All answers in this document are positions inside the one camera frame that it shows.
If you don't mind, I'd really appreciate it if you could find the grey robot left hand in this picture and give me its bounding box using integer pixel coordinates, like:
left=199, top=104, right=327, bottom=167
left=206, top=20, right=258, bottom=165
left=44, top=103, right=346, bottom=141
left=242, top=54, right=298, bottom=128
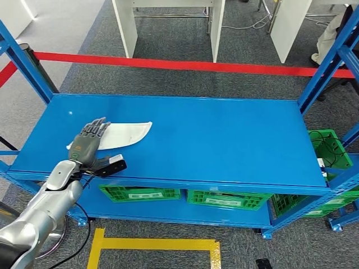
left=68, top=117, right=111, bottom=171

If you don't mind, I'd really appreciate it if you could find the white curved plastic part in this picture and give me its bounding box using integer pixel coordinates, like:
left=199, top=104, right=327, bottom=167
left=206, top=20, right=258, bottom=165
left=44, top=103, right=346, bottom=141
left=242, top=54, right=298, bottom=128
left=66, top=121, right=153, bottom=151

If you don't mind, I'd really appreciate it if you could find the blue steel shelf rack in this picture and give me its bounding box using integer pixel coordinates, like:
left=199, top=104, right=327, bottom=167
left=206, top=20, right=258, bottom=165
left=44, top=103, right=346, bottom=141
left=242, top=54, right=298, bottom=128
left=0, top=7, right=359, bottom=240
left=328, top=124, right=359, bottom=233

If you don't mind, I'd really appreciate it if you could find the green plastic crate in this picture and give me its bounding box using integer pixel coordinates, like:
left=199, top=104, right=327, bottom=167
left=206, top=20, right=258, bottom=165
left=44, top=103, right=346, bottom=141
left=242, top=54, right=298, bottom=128
left=186, top=189, right=273, bottom=211
left=302, top=206, right=337, bottom=219
left=97, top=184, right=182, bottom=204

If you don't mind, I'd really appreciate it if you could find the thin black barrier stanchion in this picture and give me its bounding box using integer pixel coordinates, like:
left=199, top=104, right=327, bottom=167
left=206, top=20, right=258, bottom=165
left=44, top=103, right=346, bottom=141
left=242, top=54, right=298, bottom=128
left=0, top=135, right=20, bottom=153

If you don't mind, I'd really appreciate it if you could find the metal barrier stanchion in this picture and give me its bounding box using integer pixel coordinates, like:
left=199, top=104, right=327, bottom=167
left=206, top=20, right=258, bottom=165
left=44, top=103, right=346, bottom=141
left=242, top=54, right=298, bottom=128
left=19, top=43, right=60, bottom=94

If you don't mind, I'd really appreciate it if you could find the short red barrier belt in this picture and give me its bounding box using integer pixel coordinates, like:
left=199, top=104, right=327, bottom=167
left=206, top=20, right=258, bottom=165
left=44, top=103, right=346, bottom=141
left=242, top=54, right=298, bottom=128
left=0, top=61, right=18, bottom=89

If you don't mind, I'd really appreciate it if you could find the white lit plinth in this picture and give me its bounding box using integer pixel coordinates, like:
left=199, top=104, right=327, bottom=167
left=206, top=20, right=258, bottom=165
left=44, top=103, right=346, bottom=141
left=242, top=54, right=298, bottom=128
left=0, top=0, right=38, bottom=40

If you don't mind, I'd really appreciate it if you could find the person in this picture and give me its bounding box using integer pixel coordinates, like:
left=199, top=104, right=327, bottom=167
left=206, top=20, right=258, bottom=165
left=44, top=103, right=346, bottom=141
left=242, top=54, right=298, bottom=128
left=309, top=3, right=355, bottom=67

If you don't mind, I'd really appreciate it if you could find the black office chair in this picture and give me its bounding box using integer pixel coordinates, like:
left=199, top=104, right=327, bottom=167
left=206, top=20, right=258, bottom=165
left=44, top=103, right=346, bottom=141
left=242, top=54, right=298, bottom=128
left=317, top=3, right=359, bottom=103

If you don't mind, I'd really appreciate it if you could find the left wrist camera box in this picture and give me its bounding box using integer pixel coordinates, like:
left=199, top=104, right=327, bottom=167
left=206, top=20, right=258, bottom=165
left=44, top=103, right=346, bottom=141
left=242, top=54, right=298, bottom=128
left=92, top=154, right=128, bottom=178

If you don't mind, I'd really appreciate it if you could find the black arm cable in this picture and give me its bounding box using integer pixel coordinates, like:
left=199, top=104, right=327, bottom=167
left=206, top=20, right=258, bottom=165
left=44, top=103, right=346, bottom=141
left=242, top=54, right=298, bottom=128
left=46, top=169, right=96, bottom=269

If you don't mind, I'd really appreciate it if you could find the thin white cable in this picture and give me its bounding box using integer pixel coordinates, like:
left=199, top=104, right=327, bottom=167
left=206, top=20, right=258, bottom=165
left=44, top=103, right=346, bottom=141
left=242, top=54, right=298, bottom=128
left=221, top=15, right=270, bottom=30

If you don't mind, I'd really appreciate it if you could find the black coiled cable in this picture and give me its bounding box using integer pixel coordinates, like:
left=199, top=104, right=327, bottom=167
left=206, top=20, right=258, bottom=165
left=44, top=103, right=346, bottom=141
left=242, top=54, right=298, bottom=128
left=308, top=129, right=341, bottom=170

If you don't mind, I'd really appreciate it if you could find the green crate holding cables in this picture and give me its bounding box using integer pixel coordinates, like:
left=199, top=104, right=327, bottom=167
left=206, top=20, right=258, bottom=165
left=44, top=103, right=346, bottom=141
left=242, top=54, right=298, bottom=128
left=271, top=129, right=359, bottom=214

